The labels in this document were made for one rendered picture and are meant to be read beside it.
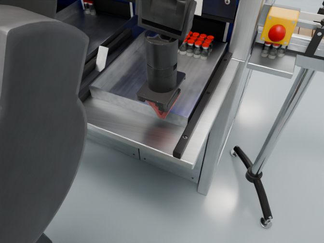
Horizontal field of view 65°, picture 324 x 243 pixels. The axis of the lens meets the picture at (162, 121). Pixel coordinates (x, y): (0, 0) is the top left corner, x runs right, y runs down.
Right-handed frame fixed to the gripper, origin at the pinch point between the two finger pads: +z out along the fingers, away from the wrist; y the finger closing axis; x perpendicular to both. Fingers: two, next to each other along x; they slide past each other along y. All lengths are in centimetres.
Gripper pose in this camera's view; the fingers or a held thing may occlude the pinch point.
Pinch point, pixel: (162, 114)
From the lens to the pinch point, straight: 56.7
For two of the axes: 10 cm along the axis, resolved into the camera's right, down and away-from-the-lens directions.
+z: 0.0, 6.7, 7.5
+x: -9.0, -3.2, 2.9
